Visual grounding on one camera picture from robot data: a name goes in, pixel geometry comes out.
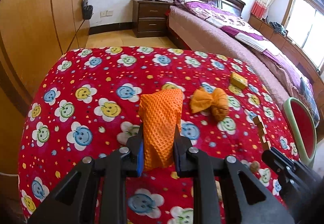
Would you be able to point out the black hanging bag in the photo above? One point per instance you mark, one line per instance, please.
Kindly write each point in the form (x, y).
(87, 10)

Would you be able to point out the wall socket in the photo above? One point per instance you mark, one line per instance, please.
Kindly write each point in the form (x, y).
(106, 13)

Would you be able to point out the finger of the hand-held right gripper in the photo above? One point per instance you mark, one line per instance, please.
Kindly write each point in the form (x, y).
(273, 160)

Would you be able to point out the grey bundled clothes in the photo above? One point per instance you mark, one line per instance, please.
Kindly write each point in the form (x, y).
(278, 28)

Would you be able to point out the bed with pink cover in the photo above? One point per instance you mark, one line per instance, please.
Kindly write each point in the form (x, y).
(227, 44)

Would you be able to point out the blue plaid cloth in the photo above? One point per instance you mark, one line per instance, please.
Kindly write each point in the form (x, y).
(310, 100)

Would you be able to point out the red chair with green rim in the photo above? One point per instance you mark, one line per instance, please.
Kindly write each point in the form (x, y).
(302, 128)

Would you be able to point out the purple patchwork quilt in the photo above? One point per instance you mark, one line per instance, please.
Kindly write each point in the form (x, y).
(240, 26)

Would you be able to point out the wooden block piece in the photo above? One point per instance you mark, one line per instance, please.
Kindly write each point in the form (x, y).
(261, 131)

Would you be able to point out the walnut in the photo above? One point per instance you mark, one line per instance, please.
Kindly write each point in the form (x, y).
(254, 165)
(219, 191)

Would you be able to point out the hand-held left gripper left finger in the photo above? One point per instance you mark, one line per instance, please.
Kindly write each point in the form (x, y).
(139, 155)

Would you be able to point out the low wooden cabinet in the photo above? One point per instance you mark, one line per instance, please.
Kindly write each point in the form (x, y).
(291, 47)

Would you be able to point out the light wooden wardrobe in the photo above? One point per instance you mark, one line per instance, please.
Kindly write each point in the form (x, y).
(33, 24)

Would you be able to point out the orange foam net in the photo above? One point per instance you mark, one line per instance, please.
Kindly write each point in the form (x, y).
(160, 125)

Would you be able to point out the dark wooden nightstand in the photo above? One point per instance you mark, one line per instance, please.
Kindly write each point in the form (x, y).
(149, 19)

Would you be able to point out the purple pillow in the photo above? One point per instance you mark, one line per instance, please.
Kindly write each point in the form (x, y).
(192, 2)

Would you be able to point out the orange bow-shaped cloth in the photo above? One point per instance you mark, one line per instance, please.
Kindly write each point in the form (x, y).
(210, 105)

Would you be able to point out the wooden framed window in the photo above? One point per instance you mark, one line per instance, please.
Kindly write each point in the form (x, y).
(306, 24)

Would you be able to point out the small gold box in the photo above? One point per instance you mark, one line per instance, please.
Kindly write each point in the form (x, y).
(239, 81)

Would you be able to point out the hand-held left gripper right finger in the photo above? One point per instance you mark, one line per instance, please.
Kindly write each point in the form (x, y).
(178, 160)

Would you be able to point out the red smiley flower blanket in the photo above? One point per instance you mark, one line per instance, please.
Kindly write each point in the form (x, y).
(83, 112)

